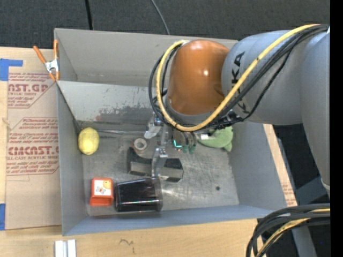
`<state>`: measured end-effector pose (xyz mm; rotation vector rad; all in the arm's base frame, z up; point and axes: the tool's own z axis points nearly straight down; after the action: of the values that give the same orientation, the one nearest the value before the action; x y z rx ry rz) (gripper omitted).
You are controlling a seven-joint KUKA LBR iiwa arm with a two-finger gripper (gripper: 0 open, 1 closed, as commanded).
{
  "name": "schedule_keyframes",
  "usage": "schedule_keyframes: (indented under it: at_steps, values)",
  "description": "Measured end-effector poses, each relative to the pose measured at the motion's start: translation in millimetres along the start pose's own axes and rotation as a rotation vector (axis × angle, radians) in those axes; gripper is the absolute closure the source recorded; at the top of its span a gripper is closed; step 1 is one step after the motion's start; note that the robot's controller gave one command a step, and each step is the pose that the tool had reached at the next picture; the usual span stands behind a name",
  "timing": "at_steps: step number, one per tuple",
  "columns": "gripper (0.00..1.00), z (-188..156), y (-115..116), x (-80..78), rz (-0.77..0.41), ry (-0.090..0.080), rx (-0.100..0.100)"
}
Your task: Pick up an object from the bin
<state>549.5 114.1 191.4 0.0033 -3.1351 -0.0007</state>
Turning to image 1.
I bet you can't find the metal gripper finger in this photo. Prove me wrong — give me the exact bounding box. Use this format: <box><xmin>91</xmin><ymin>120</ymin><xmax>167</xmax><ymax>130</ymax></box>
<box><xmin>151</xmin><ymin>146</ymin><xmax>169</xmax><ymax>178</ymax></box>
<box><xmin>144</xmin><ymin>115</ymin><xmax>163</xmax><ymax>140</ymax></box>

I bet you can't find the clear tape roll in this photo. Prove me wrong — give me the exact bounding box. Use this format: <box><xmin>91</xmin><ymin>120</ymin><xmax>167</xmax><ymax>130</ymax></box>
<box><xmin>133</xmin><ymin>138</ymin><xmax>148</xmax><ymax>154</ymax></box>

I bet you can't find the dark clear plastic container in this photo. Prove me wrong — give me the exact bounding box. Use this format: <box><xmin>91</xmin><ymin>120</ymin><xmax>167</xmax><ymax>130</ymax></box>
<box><xmin>114</xmin><ymin>177</ymin><xmax>164</xmax><ymax>213</ymax></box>

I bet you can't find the grey metal bin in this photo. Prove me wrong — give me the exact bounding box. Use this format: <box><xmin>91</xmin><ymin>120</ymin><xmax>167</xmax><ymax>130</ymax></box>
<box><xmin>53</xmin><ymin>27</ymin><xmax>289</xmax><ymax>237</ymax></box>

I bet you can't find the green toy animal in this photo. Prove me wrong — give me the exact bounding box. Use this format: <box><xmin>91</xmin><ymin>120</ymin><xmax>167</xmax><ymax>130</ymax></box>
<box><xmin>197</xmin><ymin>125</ymin><xmax>234</xmax><ymax>153</ymax></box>

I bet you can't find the yellow lemon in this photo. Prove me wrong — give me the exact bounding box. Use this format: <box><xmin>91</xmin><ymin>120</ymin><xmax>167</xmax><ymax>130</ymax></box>
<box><xmin>78</xmin><ymin>126</ymin><xmax>100</xmax><ymax>156</ymax></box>

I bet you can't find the orange box with white label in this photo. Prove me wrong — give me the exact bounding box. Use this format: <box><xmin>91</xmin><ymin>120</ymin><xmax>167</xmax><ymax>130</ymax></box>
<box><xmin>89</xmin><ymin>177</ymin><xmax>114</xmax><ymax>207</ymax></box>

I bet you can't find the brown cardboard board red print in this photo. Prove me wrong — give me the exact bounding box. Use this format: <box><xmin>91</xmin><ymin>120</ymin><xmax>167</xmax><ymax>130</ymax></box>
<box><xmin>0</xmin><ymin>46</ymin><xmax>299</xmax><ymax>231</ymax></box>

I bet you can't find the black cylinder on white bracket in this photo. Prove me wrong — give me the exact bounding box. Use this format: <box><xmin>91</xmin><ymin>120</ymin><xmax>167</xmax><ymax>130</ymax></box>
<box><xmin>199</xmin><ymin>112</ymin><xmax>242</xmax><ymax>141</ymax></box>

